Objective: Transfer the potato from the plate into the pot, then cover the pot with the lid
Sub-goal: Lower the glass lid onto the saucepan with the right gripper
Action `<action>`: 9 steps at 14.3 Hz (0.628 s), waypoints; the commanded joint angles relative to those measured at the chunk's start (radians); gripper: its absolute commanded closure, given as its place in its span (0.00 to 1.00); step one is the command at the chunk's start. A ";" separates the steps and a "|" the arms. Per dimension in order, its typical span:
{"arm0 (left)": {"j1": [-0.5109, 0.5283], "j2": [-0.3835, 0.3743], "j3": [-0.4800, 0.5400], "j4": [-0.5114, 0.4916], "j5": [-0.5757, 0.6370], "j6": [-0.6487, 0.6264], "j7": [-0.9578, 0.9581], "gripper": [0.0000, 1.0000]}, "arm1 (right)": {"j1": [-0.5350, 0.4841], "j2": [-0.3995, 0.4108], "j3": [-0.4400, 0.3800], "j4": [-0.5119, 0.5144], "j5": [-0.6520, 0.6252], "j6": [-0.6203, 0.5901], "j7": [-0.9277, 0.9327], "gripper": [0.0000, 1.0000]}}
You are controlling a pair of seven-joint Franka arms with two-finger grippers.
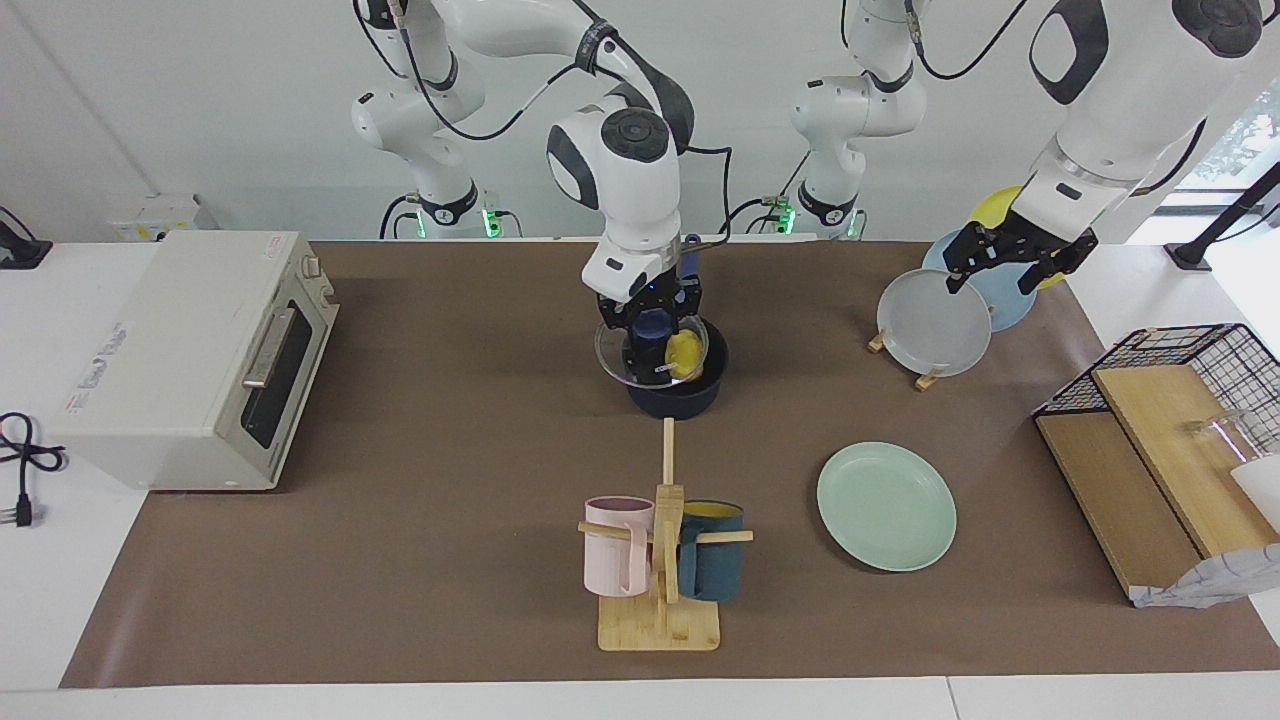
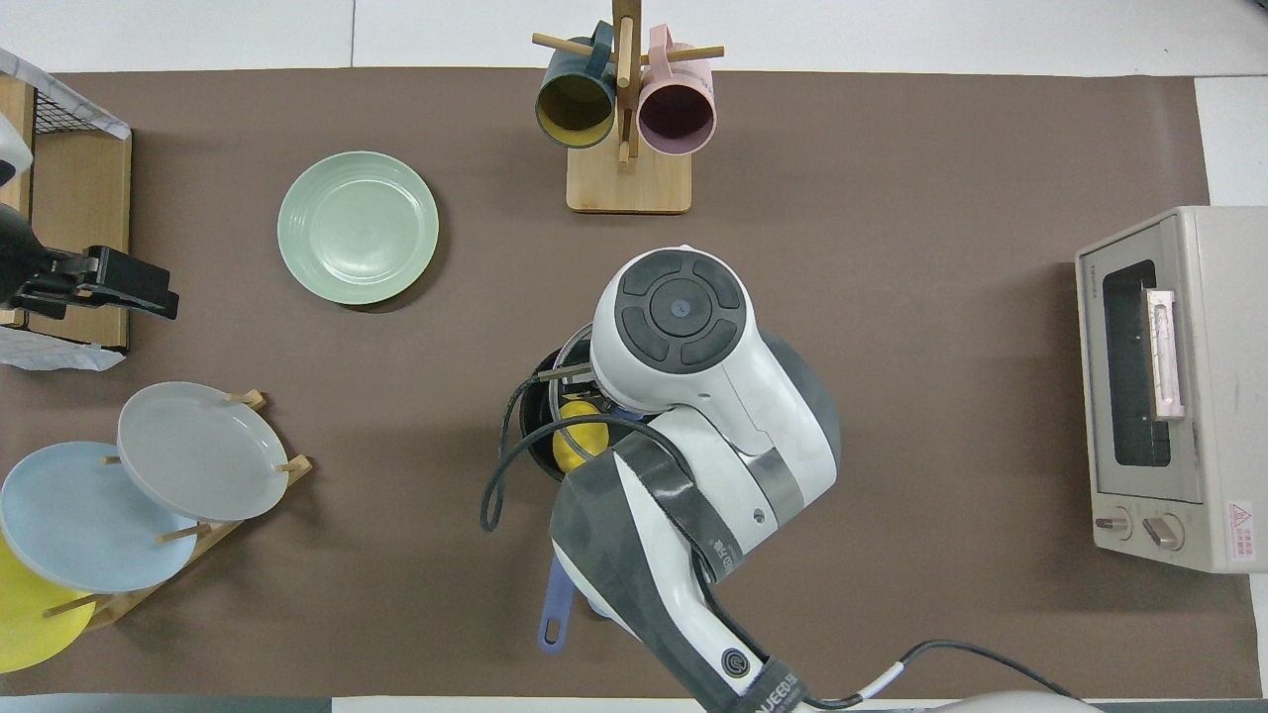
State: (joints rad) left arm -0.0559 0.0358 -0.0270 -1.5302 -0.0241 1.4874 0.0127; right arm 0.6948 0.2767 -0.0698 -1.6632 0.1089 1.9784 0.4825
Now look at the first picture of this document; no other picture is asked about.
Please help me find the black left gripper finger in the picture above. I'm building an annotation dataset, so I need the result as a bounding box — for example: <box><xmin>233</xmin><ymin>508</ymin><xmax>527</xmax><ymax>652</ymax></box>
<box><xmin>945</xmin><ymin>250</ymin><xmax>986</xmax><ymax>295</ymax></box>
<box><xmin>1018</xmin><ymin>255</ymin><xmax>1063</xmax><ymax>297</ymax></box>

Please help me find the glass lid blue knob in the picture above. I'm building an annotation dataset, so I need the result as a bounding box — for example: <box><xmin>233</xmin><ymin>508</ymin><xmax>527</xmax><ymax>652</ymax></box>
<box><xmin>595</xmin><ymin>308</ymin><xmax>710</xmax><ymax>388</ymax></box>

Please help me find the light blue plate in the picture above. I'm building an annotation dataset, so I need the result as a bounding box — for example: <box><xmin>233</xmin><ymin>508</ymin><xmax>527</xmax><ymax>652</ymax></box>
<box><xmin>922</xmin><ymin>230</ymin><xmax>1039</xmax><ymax>333</ymax></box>

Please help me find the yellow plate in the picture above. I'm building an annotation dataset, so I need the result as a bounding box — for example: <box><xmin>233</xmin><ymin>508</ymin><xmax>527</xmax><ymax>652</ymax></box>
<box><xmin>968</xmin><ymin>185</ymin><xmax>1076</xmax><ymax>291</ymax></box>

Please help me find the grey plate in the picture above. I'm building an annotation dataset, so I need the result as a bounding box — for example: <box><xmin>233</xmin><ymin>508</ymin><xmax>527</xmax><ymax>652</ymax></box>
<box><xmin>877</xmin><ymin>268</ymin><xmax>993</xmax><ymax>379</ymax></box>

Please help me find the wooden plate rack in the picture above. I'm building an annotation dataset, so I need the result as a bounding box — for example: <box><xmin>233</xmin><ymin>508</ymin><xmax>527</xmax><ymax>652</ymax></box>
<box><xmin>867</xmin><ymin>330</ymin><xmax>946</xmax><ymax>392</ymax></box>

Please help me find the light green plate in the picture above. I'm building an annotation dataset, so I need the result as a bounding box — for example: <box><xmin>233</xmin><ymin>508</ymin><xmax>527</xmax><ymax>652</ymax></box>
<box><xmin>817</xmin><ymin>442</ymin><xmax>958</xmax><ymax>573</ymax></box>

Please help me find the black stand leg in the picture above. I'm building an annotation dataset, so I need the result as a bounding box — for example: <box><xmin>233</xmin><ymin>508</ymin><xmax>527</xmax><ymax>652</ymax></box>
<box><xmin>1165</xmin><ymin>160</ymin><xmax>1280</xmax><ymax>271</ymax></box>

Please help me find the pink mug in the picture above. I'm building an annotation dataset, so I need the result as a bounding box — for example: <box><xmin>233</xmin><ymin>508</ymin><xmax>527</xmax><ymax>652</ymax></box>
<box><xmin>584</xmin><ymin>496</ymin><xmax>656</xmax><ymax>598</ymax></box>

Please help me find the dark teal mug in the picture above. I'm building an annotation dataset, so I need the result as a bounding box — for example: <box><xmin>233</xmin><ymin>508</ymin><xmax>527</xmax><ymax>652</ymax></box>
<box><xmin>678</xmin><ymin>500</ymin><xmax>746</xmax><ymax>602</ymax></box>

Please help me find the brown table mat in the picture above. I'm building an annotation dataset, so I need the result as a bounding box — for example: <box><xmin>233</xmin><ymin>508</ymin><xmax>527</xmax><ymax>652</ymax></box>
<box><xmin>60</xmin><ymin>240</ymin><xmax>1280</xmax><ymax>689</ymax></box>

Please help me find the wooden shelf unit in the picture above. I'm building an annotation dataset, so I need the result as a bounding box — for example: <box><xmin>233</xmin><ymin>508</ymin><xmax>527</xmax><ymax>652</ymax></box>
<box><xmin>1035</xmin><ymin>365</ymin><xmax>1280</xmax><ymax>601</ymax></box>

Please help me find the clear glass cup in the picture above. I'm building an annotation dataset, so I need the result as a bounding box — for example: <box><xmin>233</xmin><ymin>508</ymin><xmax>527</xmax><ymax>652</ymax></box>
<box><xmin>1185</xmin><ymin>408</ymin><xmax>1263</xmax><ymax>471</ymax></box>

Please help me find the window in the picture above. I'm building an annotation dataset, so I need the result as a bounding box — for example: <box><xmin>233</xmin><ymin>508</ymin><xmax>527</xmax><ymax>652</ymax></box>
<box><xmin>1175</xmin><ymin>80</ymin><xmax>1280</xmax><ymax>196</ymax></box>

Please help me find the wooden mug tree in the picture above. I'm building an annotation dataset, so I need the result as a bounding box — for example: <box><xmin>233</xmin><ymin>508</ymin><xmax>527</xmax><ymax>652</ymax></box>
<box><xmin>578</xmin><ymin>418</ymin><xmax>754</xmax><ymax>653</ymax></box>

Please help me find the white container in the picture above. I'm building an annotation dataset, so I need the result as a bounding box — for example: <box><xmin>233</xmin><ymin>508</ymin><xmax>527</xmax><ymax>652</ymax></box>
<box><xmin>1230</xmin><ymin>455</ymin><xmax>1280</xmax><ymax>533</ymax></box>

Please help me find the white grey patterned cloth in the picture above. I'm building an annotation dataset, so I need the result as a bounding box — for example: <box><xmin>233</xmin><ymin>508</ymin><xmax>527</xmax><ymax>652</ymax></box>
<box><xmin>1130</xmin><ymin>543</ymin><xmax>1280</xmax><ymax>609</ymax></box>

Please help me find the beige toaster oven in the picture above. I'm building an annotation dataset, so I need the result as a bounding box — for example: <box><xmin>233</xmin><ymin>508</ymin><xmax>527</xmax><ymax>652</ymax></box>
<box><xmin>48</xmin><ymin>230</ymin><xmax>340</xmax><ymax>492</ymax></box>

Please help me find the black pot blue handle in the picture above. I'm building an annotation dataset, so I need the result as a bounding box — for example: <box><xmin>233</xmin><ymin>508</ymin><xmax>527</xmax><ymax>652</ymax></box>
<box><xmin>625</xmin><ymin>235</ymin><xmax>729</xmax><ymax>421</ymax></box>

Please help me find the black base cable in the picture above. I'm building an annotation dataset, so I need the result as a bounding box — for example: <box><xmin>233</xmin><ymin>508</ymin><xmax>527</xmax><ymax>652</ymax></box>
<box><xmin>380</xmin><ymin>193</ymin><xmax>421</xmax><ymax>241</ymax></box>
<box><xmin>722</xmin><ymin>195</ymin><xmax>801</xmax><ymax>239</ymax></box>

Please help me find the black wire basket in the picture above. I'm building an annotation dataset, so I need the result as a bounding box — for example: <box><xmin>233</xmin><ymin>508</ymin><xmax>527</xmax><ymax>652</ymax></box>
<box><xmin>1033</xmin><ymin>323</ymin><xmax>1280</xmax><ymax>456</ymax></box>

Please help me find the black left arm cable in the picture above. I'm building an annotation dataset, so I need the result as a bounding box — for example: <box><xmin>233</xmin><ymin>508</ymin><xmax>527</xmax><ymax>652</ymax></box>
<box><xmin>840</xmin><ymin>0</ymin><xmax>1216</xmax><ymax>196</ymax></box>

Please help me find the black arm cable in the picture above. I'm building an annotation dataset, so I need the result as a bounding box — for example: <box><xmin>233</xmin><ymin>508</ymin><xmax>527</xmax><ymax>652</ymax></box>
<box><xmin>355</xmin><ymin>0</ymin><xmax>736</xmax><ymax>241</ymax></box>
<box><xmin>840</xmin><ymin>0</ymin><xmax>1216</xmax><ymax>196</ymax></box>

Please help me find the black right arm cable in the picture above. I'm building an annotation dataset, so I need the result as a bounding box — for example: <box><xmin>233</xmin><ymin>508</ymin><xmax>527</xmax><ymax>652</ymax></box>
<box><xmin>355</xmin><ymin>0</ymin><xmax>736</xmax><ymax>241</ymax></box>

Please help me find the black clamp mount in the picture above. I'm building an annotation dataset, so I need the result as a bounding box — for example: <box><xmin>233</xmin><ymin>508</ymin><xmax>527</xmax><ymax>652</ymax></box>
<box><xmin>0</xmin><ymin>205</ymin><xmax>53</xmax><ymax>271</ymax></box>

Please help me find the black power cord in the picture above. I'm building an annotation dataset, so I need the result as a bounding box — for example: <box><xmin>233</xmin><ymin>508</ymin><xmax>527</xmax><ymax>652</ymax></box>
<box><xmin>0</xmin><ymin>412</ymin><xmax>69</xmax><ymax>529</ymax></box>

